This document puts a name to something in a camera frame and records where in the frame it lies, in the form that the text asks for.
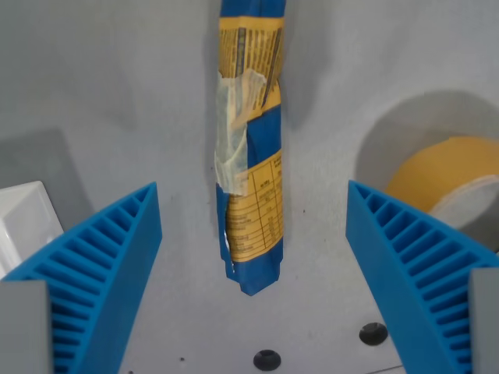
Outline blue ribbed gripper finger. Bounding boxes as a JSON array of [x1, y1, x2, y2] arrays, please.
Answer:
[[0, 181, 163, 374], [345, 179, 499, 374]]

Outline blue and yellow bag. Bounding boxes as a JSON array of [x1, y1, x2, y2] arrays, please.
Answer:
[[213, 0, 286, 298]]

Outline yellow tape roll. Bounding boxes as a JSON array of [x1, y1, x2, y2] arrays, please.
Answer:
[[384, 136, 499, 252]]

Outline white wall socket box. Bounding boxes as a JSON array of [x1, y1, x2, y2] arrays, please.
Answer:
[[0, 180, 65, 281]]

